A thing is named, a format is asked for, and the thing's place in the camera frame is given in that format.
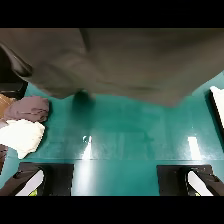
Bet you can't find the dark brown garment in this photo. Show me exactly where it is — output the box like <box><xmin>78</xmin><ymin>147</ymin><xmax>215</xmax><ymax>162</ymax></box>
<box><xmin>0</xmin><ymin>143</ymin><xmax>9</xmax><ymax>175</ymax></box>

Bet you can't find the dark grey shirt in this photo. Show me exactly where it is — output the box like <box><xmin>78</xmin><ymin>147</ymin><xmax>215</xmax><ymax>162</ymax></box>
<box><xmin>0</xmin><ymin>28</ymin><xmax>224</xmax><ymax>108</ymax></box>

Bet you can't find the white garment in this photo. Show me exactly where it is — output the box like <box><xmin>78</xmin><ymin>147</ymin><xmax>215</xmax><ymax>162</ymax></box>
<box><xmin>0</xmin><ymin>118</ymin><xmax>46</xmax><ymax>160</ymax></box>

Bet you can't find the purple-brown garment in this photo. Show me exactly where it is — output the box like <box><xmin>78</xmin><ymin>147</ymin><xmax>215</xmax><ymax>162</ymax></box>
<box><xmin>2</xmin><ymin>95</ymin><xmax>51</xmax><ymax>124</ymax></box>

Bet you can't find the orange-brown garment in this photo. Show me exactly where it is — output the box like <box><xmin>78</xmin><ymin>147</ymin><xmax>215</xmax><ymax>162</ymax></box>
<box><xmin>0</xmin><ymin>93</ymin><xmax>16</xmax><ymax>118</ymax></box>

